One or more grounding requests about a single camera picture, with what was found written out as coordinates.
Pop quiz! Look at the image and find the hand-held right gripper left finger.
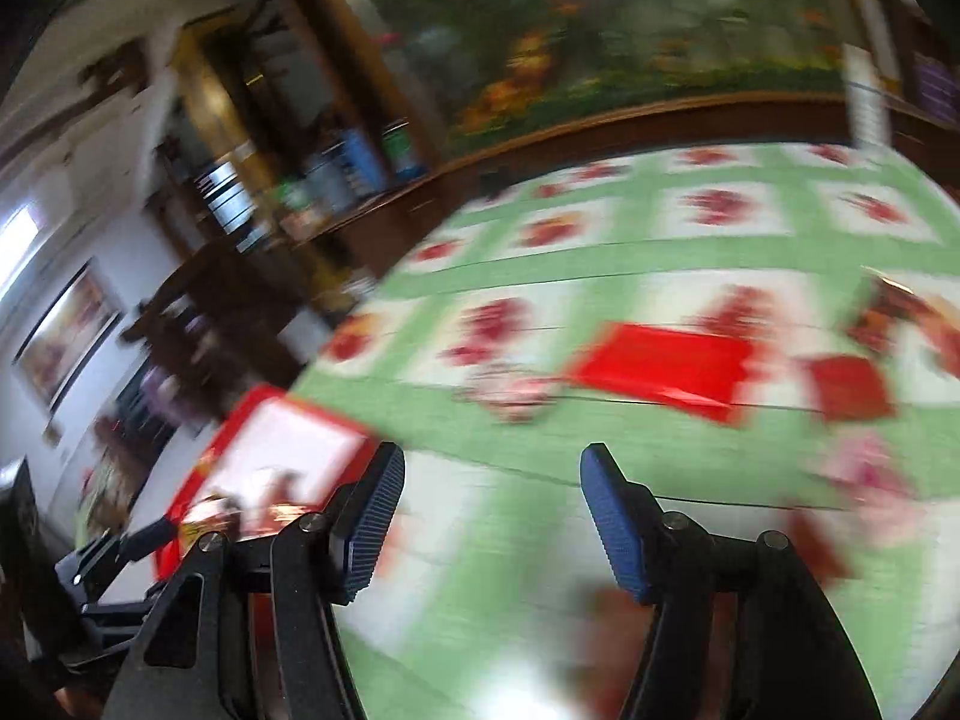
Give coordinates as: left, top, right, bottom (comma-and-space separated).
101, 441, 407, 720

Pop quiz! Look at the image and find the flower wall picture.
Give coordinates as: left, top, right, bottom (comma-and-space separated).
330, 0, 863, 155

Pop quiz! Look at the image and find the small red snack packet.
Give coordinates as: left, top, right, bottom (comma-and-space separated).
799, 355, 897, 425

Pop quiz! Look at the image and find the green fruit print tablecloth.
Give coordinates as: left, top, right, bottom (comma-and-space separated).
289, 139, 960, 720

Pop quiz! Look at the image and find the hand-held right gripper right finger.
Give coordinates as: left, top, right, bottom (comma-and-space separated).
580, 442, 886, 720

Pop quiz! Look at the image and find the green bottle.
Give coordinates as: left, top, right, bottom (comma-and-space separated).
382, 120, 425, 181

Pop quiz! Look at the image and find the red box with white inside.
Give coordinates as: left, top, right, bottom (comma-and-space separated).
154, 382, 376, 586

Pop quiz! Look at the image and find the long red snack packet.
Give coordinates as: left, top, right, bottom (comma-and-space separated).
566, 322, 758, 425

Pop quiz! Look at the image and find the dark red snack packet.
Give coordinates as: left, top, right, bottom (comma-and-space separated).
847, 274, 960, 376

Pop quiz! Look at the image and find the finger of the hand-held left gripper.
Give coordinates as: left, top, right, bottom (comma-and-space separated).
112, 514, 185, 563

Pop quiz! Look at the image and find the framed wall picture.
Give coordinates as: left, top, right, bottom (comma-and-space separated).
11, 259, 125, 413

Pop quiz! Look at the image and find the white spray bottle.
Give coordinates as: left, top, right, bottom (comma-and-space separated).
840, 37, 893, 147

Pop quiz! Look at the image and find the white dotted snack packet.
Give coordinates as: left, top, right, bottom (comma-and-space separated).
814, 435, 923, 533

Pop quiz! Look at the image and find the purple bottle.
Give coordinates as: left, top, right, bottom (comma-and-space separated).
911, 56, 938, 117

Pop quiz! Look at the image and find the blue bottle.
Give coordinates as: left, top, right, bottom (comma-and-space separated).
334, 127, 387, 196

